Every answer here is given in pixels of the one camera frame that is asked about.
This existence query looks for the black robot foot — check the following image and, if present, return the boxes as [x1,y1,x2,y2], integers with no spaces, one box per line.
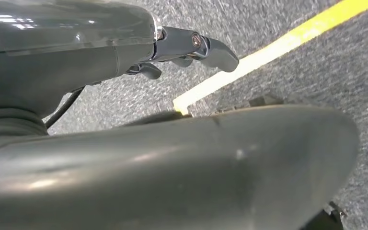
[299,201,348,230]

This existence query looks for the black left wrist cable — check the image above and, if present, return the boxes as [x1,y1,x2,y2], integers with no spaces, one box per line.
[45,86,86,130]

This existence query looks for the yellow floor tape square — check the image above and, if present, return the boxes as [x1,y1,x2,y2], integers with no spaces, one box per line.
[172,0,368,115]

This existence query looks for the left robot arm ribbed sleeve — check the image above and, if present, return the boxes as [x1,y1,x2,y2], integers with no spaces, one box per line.
[0,108,49,138]

